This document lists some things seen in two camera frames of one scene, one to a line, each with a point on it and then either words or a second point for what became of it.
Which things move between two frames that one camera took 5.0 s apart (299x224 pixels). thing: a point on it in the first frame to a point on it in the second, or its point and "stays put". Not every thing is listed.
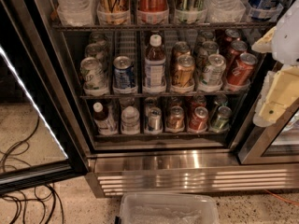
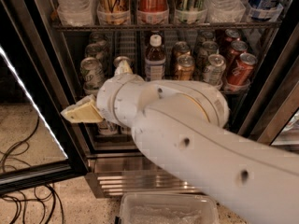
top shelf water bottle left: (76, 5) stays put
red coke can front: (243, 70) stays put
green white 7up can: (94, 82) stays put
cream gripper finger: (264, 44) to (85, 111)
